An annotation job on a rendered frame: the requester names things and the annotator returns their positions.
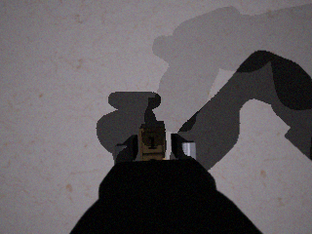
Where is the tan cube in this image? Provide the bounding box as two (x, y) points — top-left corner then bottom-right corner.
(142, 152), (163, 161)
(142, 131), (162, 153)

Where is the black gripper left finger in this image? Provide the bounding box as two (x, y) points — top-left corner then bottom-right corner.
(115, 135), (138, 164)

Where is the tan rectangular tray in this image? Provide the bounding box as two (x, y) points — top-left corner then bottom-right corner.
(138, 127), (166, 161)

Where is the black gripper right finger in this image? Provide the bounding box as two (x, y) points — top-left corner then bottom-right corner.
(171, 134), (196, 160)

